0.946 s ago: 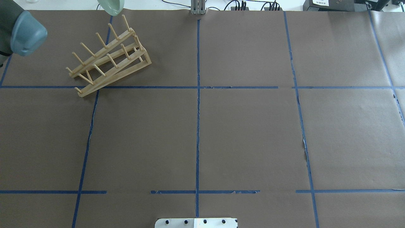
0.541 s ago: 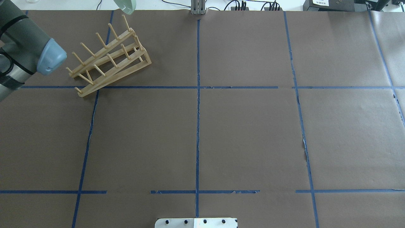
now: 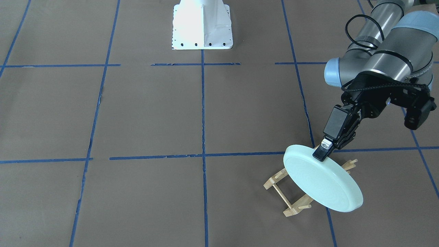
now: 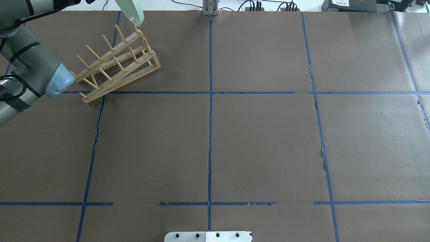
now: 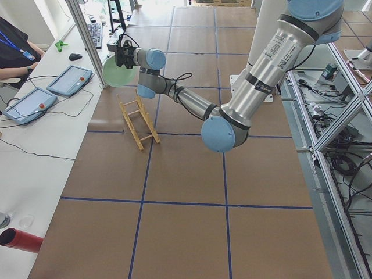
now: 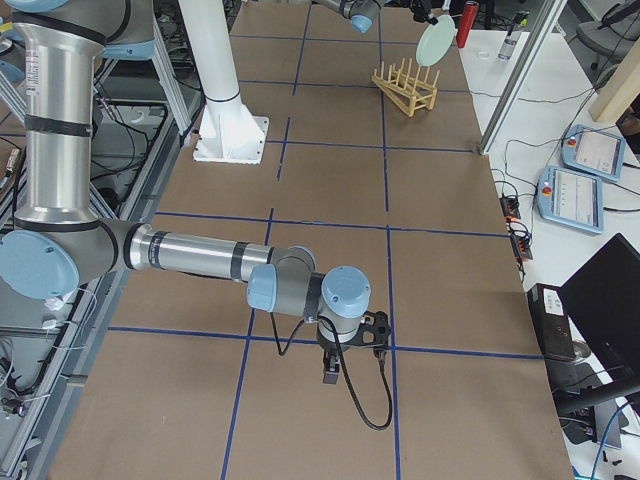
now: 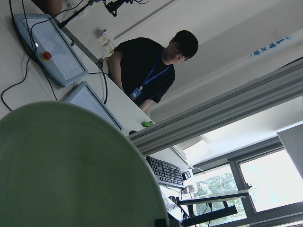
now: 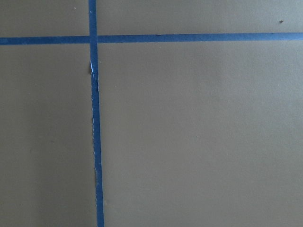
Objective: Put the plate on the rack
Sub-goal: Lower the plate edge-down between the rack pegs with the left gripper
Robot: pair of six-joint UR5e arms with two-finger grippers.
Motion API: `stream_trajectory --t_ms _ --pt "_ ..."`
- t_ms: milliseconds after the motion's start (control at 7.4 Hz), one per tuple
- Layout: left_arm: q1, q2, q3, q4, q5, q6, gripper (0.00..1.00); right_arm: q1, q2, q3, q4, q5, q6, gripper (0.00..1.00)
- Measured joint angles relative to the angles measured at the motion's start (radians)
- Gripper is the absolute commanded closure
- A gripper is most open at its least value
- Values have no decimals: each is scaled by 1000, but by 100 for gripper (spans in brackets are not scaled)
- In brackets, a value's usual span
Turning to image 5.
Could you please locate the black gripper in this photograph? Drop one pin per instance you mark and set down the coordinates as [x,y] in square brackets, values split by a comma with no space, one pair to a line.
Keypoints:
[128,61]

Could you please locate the light green plate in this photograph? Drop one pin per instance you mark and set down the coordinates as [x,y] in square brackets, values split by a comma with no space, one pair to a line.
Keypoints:
[116,76]

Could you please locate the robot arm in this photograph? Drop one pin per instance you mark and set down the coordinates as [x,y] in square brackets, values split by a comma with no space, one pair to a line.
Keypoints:
[282,31]

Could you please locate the wooden plate rack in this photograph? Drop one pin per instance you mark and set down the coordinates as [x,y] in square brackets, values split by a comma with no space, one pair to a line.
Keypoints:
[138,120]

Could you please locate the black keyboard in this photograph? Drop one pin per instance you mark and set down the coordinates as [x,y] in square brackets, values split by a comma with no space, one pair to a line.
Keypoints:
[95,31]

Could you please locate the black computer mouse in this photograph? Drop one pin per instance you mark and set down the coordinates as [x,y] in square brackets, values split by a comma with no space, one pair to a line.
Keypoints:
[75,56]

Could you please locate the far teach pendant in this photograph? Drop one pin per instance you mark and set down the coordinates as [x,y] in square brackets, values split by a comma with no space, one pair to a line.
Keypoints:
[70,81]

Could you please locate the teach pendant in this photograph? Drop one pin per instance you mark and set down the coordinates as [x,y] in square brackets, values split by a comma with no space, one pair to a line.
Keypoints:
[31,106]
[70,81]

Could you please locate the green clamp tool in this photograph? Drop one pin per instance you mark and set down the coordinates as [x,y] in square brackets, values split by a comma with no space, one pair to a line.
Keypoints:
[60,44]

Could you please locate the person in black shirt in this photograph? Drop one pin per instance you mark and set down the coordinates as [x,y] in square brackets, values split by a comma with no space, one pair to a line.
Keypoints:
[19,56]

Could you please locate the near teach pendant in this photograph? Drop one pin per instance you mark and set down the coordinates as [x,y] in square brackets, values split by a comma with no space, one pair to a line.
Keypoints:
[31,106]

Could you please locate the clear plastic lid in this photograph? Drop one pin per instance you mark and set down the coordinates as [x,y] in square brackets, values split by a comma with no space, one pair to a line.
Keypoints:
[26,221]

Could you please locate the red bottle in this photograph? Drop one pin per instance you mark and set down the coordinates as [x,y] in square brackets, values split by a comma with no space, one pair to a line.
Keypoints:
[21,240]

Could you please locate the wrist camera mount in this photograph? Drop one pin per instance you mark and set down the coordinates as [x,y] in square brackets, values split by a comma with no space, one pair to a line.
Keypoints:
[125,45]

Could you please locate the aluminium frame post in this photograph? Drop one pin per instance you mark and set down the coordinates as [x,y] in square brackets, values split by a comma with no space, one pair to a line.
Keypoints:
[79,20]

